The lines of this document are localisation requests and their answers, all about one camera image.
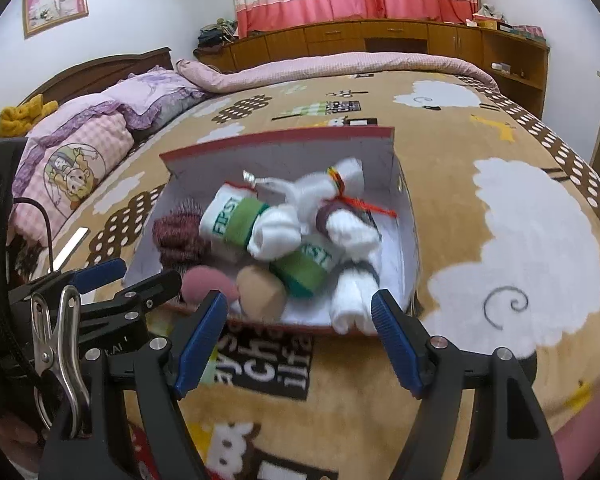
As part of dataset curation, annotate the white grey-banded sock roll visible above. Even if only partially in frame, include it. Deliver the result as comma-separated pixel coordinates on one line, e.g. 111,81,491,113
329,260,380,336

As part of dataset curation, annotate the pink makeup sponge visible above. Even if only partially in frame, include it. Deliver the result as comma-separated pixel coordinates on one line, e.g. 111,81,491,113
181,266,239,306

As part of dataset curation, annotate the wooden low cabinet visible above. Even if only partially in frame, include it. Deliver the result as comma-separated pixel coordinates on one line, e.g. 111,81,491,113
194,18,550,117

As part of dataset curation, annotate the folded clothes pile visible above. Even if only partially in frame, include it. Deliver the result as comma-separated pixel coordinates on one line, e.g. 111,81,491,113
198,18,237,48

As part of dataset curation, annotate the wooden headboard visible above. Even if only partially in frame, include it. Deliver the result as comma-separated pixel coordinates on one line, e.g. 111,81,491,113
24,47,173,105

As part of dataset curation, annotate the metal spring clip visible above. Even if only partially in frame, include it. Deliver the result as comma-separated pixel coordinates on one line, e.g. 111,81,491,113
31,285,90,439

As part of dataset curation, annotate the green white sock roll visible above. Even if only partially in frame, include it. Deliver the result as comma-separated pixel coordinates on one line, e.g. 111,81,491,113
199,182,302,262

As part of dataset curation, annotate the white purple-banded sock roll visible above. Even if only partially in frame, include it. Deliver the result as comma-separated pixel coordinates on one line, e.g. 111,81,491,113
315,202,380,261

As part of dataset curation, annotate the tan makeup sponge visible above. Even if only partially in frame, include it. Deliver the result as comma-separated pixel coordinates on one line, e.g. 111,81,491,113
236,266,287,322

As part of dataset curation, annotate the red cardboard box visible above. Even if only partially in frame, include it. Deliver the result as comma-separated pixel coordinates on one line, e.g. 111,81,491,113
122,124,423,336

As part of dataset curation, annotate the black cable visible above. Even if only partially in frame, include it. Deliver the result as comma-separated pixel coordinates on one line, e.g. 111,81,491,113
11,196,56,273

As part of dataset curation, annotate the maroon knitted sock roll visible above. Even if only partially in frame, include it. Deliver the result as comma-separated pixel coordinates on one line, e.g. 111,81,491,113
152,212,211,272

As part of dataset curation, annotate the white sock with string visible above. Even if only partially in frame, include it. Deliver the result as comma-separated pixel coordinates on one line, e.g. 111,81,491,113
289,158,398,221

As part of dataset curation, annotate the pink folded quilt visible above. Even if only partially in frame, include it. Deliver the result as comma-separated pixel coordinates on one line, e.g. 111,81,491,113
175,52,500,94

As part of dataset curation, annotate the yellow knitted cloth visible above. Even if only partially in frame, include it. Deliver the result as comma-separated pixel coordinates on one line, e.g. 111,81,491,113
0,93,59,138

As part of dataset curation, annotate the purple ruffled pillow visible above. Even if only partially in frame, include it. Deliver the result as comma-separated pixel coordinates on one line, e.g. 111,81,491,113
102,67,209,131

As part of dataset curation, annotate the pink checked pillow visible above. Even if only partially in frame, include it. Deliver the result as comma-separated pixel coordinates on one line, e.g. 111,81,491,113
9,110,134,247

